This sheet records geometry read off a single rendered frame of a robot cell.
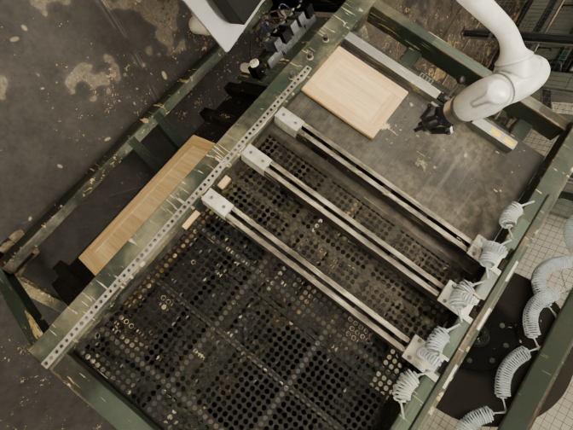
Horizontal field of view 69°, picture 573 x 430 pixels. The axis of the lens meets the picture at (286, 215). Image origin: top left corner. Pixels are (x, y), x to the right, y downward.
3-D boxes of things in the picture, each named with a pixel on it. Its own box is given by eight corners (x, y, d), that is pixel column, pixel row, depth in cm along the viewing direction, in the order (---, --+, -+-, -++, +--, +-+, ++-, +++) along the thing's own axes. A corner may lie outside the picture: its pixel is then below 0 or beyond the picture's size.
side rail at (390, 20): (373, 14, 220) (378, -3, 209) (555, 132, 206) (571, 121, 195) (366, 21, 218) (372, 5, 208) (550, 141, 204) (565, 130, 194)
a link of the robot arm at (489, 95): (460, 129, 126) (493, 112, 129) (494, 116, 111) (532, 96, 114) (444, 97, 126) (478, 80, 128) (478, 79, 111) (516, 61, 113)
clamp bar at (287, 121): (284, 111, 193) (287, 80, 170) (504, 266, 178) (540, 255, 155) (271, 126, 191) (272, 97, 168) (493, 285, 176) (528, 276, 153)
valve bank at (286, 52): (286, -10, 209) (321, -10, 194) (296, 15, 219) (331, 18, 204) (222, 55, 196) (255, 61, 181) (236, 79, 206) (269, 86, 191)
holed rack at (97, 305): (306, 66, 195) (306, 65, 195) (311, 69, 195) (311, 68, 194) (41, 363, 153) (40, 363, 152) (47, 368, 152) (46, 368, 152)
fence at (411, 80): (348, 37, 207) (350, 31, 204) (512, 146, 195) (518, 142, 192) (342, 43, 206) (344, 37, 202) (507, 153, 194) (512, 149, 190)
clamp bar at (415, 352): (215, 189, 180) (208, 168, 158) (446, 363, 166) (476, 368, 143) (199, 207, 178) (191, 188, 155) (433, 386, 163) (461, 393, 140)
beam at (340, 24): (354, 2, 221) (359, -15, 211) (373, 14, 220) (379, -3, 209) (41, 350, 164) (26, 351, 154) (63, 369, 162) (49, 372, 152)
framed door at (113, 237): (195, 136, 239) (193, 134, 238) (258, 162, 205) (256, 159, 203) (81, 259, 216) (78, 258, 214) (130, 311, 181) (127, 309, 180)
